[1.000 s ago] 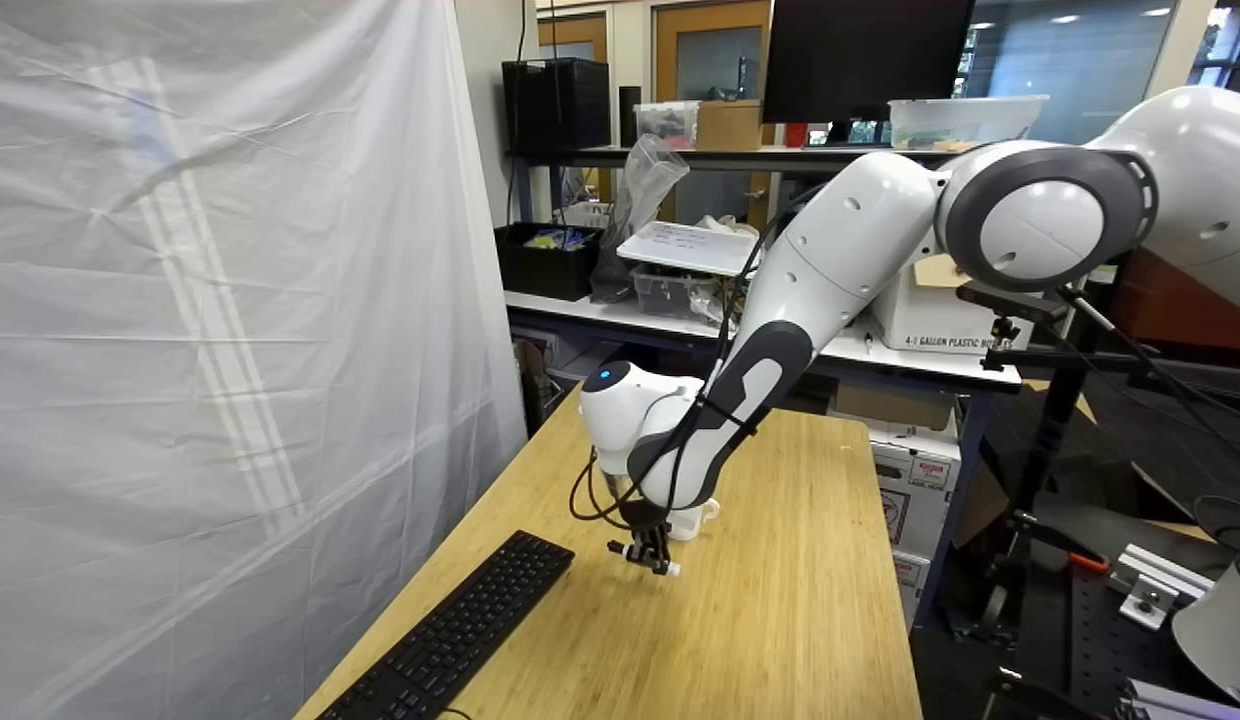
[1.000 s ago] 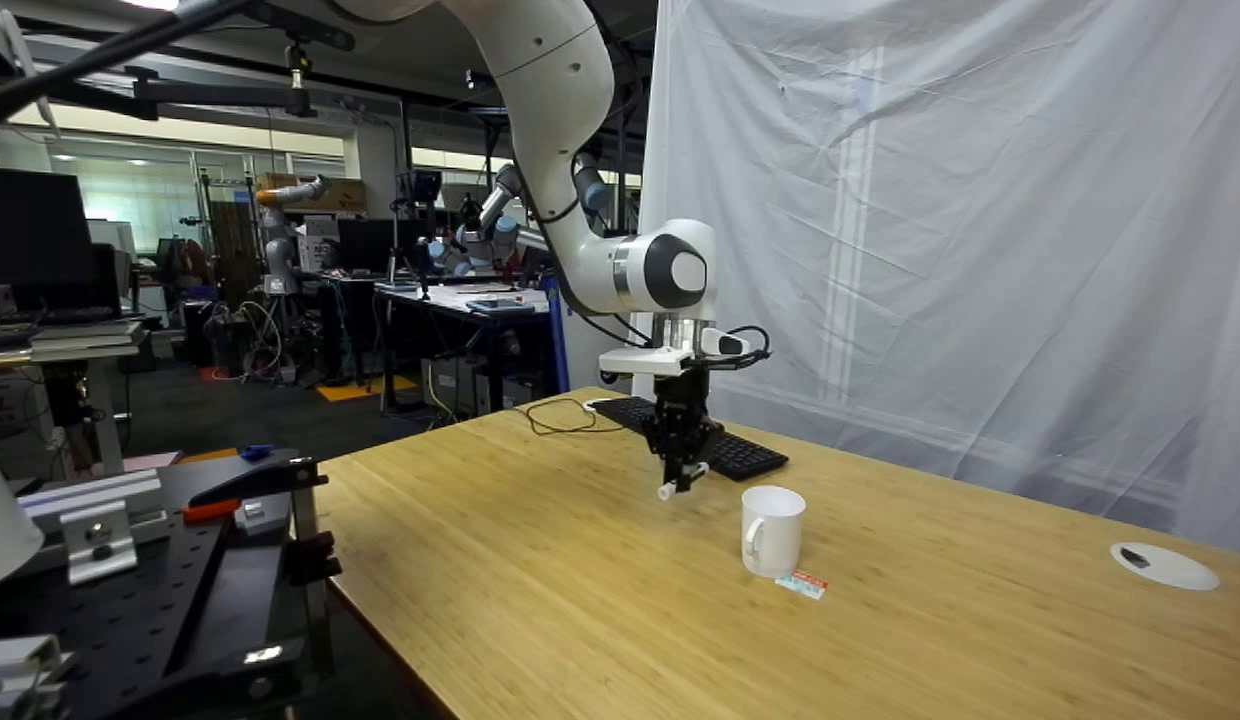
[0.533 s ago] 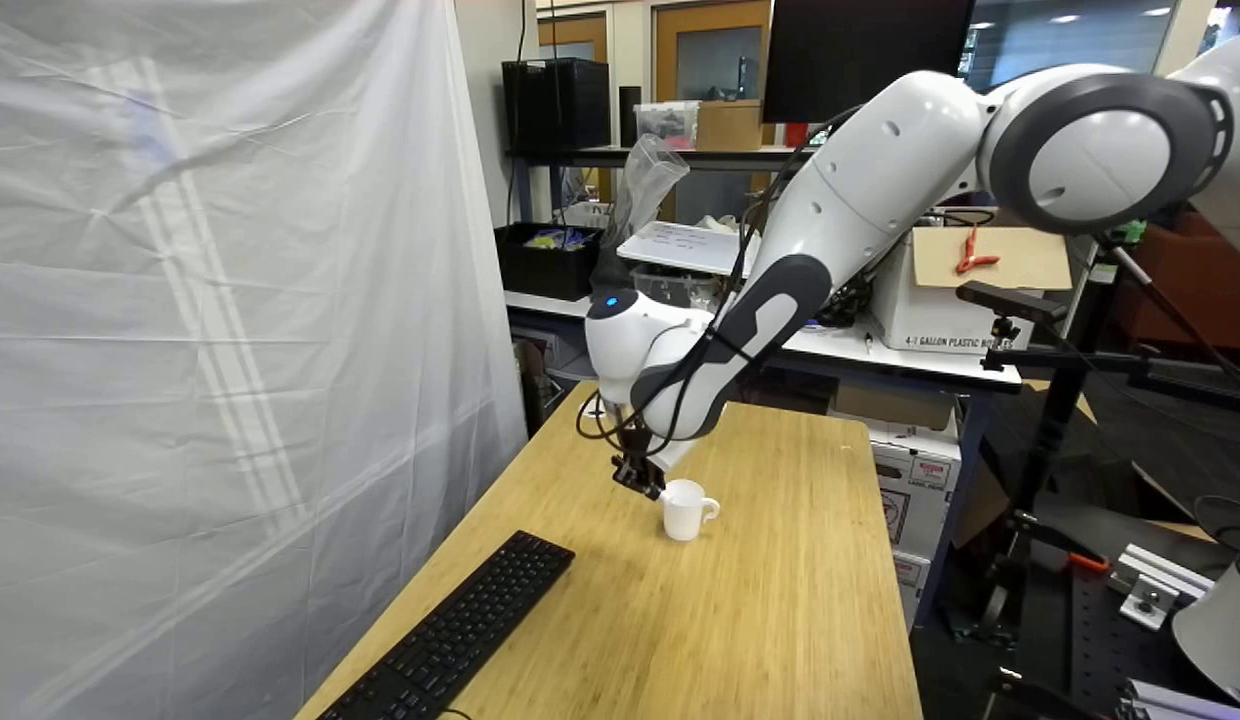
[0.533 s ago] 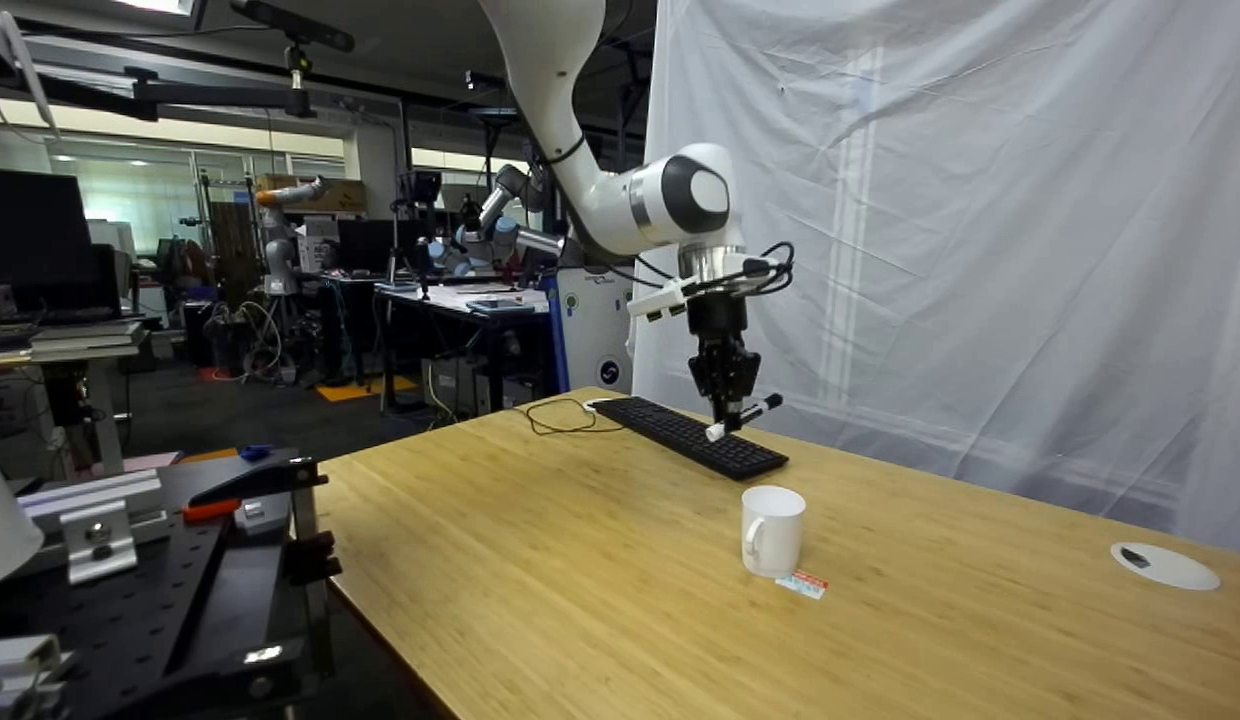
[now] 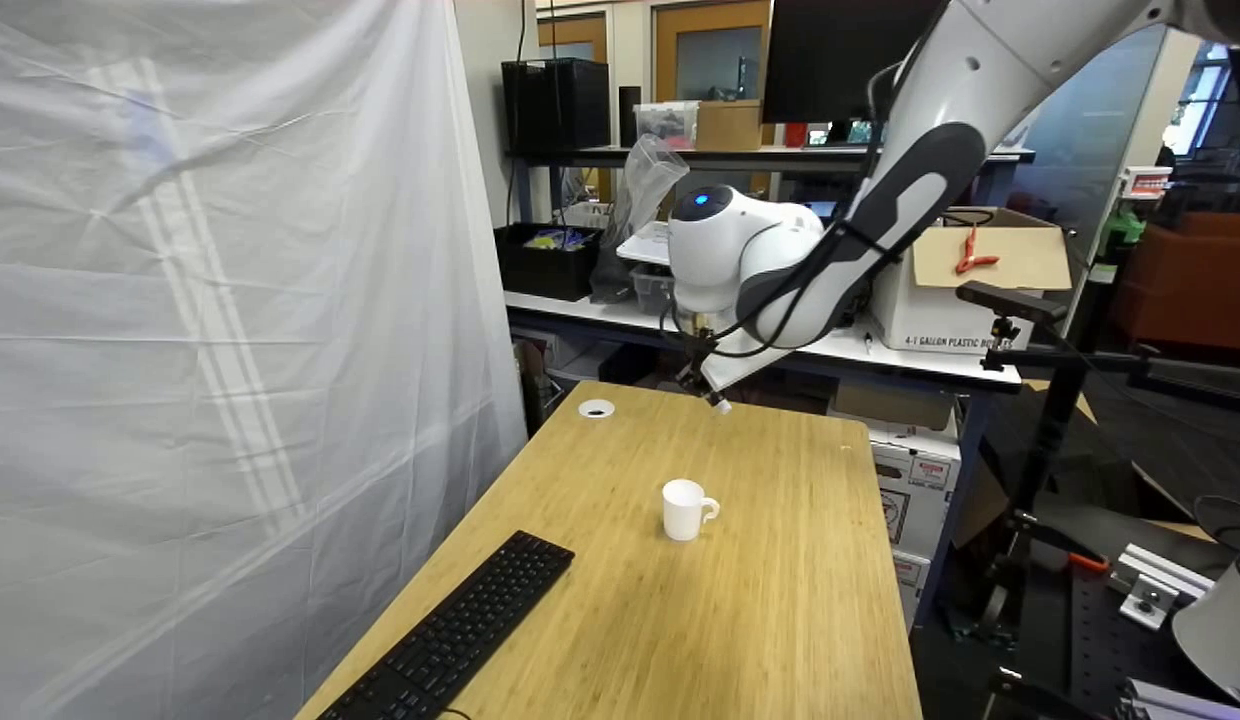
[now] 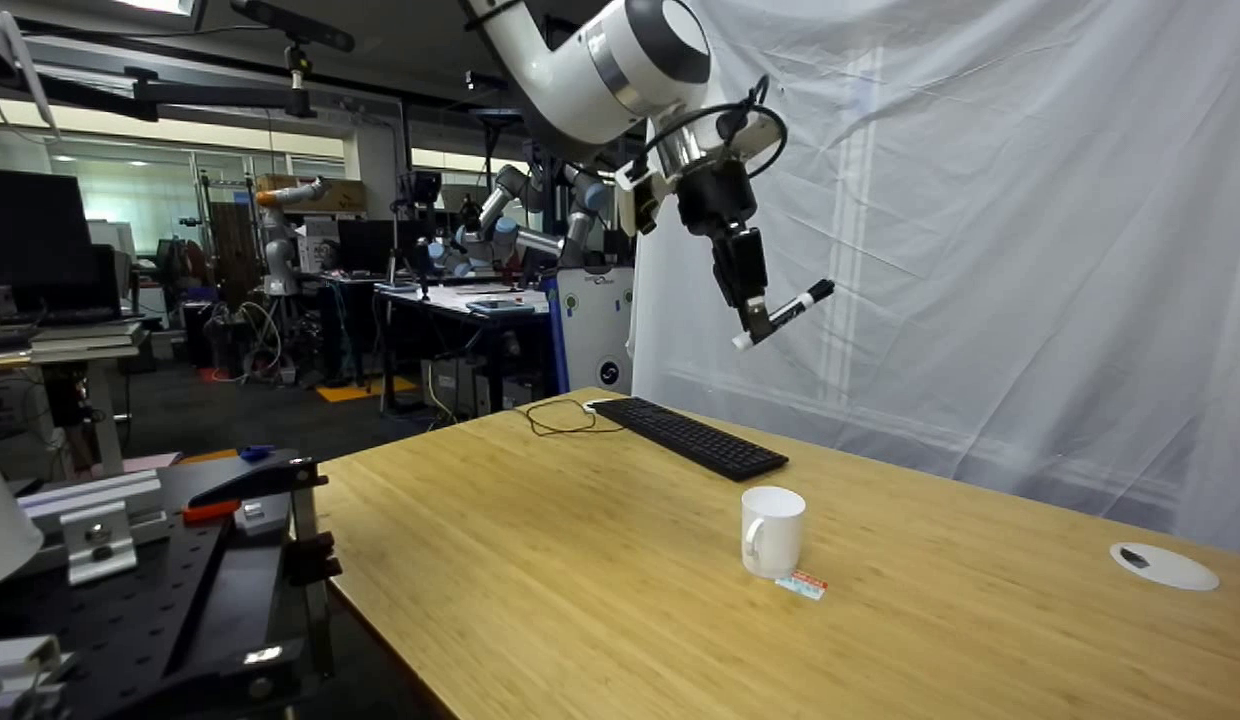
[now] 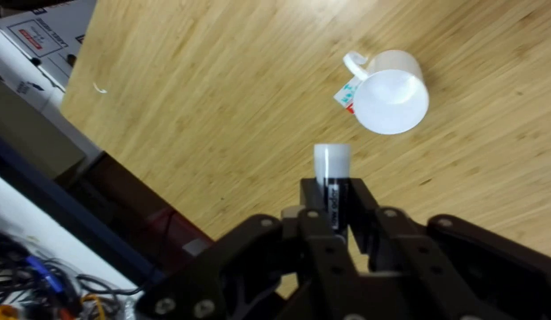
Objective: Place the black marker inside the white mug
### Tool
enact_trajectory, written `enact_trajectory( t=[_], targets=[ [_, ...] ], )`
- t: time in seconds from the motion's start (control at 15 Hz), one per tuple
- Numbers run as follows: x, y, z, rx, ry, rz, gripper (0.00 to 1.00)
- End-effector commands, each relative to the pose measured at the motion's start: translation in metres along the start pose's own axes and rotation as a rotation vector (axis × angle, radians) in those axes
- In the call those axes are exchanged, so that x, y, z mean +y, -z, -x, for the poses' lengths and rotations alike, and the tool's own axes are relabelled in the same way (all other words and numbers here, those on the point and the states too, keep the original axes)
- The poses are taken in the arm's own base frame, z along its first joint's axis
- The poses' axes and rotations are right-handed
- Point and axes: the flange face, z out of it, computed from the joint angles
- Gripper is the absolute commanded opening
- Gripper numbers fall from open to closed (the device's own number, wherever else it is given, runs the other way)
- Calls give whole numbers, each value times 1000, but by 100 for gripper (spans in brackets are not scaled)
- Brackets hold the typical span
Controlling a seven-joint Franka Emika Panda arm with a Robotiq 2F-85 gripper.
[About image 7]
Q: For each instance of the white box with labels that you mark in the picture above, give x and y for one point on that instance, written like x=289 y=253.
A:
x=44 y=36

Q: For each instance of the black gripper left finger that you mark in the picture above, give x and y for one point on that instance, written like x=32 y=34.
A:
x=275 y=260

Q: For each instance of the white mug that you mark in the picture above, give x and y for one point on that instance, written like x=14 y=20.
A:
x=393 y=100

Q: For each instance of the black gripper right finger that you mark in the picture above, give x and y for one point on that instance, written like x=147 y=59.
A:
x=453 y=267

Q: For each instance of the small white printed card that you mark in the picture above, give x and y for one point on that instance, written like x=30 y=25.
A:
x=345 y=95

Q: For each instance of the black Expo marker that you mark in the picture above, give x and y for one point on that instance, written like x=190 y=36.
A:
x=330 y=157

